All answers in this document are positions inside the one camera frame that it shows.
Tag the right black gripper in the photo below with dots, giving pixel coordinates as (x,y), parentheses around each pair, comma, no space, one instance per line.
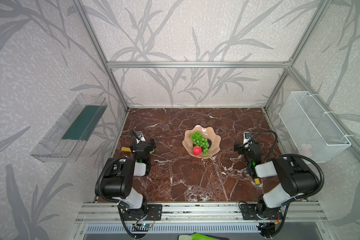
(246,147)

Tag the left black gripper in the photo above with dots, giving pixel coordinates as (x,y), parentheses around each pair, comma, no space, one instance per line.
(141,145)

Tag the red fake apple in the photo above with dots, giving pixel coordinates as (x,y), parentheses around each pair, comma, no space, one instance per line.
(197,150)

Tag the green fake grape bunch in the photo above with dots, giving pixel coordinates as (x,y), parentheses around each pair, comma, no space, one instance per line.
(199,140)

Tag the dark avocado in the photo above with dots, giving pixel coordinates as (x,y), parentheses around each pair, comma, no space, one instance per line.
(209,143)

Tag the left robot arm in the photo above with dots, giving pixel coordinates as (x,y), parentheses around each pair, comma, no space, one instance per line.
(115,183)

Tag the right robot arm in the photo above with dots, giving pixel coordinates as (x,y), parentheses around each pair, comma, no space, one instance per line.
(299,176)

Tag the pink scalloped fruit bowl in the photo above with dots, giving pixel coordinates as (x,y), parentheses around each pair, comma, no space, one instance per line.
(208,133)

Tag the pink object in basket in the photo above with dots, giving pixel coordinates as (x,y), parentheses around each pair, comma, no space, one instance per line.
(306,150)

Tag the green white object bottom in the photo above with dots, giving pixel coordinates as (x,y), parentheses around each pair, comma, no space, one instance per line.
(197,236)

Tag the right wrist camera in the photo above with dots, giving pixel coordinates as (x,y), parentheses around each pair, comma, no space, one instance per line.
(247,137)

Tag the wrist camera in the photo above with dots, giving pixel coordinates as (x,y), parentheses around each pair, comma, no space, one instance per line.
(139,136)
(247,137)

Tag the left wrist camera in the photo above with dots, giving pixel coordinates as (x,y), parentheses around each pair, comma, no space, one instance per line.
(139,136)

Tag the yellow handled tool left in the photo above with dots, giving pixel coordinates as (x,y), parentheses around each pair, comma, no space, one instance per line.
(125,149)

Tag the yellow blue handled tool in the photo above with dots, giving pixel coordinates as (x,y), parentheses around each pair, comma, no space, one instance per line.
(257,182)

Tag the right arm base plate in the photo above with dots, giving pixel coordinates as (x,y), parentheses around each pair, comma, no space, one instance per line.
(258,212)

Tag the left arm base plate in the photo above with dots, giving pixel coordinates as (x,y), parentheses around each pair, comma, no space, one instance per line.
(150,212)

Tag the white wire mesh basket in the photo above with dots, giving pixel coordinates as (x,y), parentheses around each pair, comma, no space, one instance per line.
(308,123)

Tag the aluminium front rail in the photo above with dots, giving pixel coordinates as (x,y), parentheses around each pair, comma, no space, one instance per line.
(202,212)

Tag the clear plastic wall bin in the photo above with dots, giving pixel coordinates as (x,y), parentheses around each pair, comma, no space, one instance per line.
(67,138)

